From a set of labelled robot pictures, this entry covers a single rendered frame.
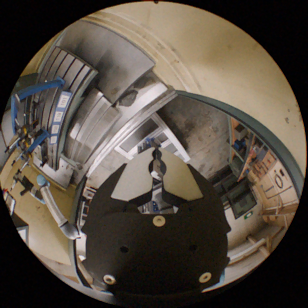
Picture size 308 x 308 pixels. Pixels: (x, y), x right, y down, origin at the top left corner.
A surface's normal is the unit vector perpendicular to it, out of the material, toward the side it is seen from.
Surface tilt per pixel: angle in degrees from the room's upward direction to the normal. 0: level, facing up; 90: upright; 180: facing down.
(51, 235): 90
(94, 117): 7
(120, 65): 24
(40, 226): 90
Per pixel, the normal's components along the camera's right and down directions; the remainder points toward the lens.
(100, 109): 0.22, 0.59
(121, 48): -0.22, 0.82
